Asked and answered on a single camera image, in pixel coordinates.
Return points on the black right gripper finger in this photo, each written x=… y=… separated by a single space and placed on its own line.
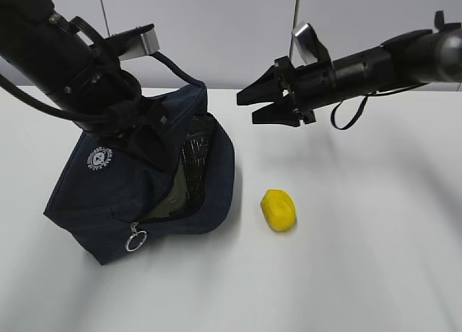
x=268 y=88
x=277 y=113

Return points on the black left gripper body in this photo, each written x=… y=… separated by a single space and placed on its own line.
x=108 y=102

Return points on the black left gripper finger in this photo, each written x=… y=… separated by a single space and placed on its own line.
x=158 y=149

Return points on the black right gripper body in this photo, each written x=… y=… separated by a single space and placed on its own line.
x=310 y=87

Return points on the dark blue lunch bag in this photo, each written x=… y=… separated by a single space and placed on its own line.
x=103 y=195

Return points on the green lid glass container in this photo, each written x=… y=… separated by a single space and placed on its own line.
x=174 y=201

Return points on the yellow lemon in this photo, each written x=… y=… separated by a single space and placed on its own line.
x=279 y=210

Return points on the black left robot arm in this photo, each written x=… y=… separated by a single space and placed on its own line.
x=42 y=44

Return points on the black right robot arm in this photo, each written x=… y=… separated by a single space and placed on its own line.
x=400 y=64

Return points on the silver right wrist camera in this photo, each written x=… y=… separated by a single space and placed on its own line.
x=309 y=46

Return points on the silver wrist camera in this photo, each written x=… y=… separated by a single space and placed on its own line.
x=309 y=46
x=135 y=43

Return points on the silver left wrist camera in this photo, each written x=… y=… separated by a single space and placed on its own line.
x=135 y=43

